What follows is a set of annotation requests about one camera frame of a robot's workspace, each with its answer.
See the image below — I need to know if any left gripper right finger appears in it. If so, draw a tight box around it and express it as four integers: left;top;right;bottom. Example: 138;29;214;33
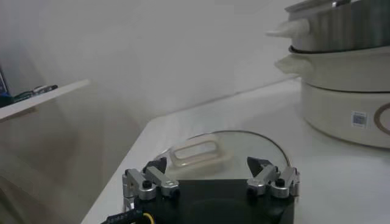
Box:
246;156;301;199

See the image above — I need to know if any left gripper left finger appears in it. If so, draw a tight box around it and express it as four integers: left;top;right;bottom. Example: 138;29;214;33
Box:
121;156;181;201

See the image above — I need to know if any glass lid with cream handle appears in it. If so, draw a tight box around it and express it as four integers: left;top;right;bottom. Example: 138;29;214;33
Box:
155;130;292;183

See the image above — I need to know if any white steamer pot with tiers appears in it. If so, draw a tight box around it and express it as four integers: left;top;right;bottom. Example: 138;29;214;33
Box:
274;45;390;150

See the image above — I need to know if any white side table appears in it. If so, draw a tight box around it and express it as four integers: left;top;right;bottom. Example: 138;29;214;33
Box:
0;79;91;123

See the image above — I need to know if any silver metal tool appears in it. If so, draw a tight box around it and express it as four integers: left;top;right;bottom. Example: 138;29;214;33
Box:
32;84;59;94

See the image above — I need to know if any green tool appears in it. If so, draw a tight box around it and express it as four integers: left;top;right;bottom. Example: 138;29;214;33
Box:
13;90;35;103

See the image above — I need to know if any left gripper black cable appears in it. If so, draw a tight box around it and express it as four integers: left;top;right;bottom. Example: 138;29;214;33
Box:
100;209;155;224

